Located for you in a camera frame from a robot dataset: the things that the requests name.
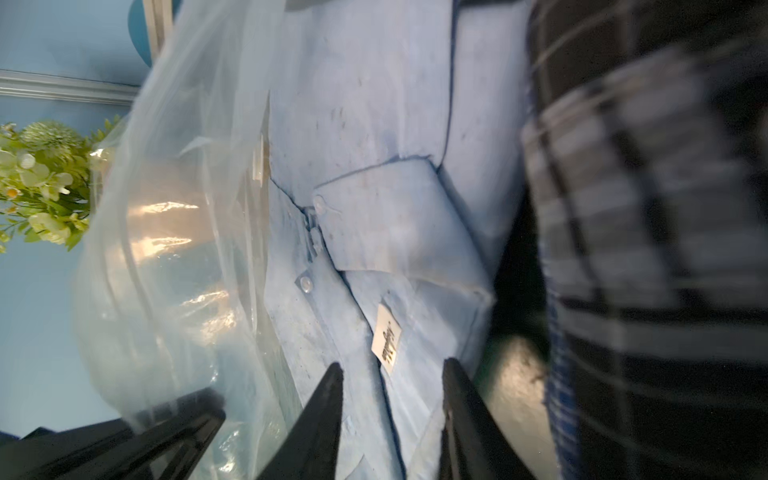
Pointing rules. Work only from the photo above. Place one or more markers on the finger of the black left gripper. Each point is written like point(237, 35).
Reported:
point(170, 449)

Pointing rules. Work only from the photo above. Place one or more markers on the clear plastic vacuum bag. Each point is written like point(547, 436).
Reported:
point(169, 288)

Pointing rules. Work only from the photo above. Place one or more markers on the dark plaid shirt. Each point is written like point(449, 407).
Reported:
point(646, 158)

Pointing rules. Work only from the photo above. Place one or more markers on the blue checked shirt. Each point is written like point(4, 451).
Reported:
point(559, 399)

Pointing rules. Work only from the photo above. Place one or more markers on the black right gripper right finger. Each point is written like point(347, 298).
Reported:
point(472, 445)

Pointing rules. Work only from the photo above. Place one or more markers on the white green artificial flowers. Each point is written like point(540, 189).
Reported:
point(48, 177)

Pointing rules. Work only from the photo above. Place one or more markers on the left aluminium frame post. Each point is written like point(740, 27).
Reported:
point(159, 19)

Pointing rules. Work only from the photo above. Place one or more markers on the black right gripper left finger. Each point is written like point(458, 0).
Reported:
point(310, 451)

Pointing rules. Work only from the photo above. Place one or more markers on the aluminium back rail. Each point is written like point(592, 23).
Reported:
point(57, 88)

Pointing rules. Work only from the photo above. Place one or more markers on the light blue shirt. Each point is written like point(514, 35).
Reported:
point(396, 175)

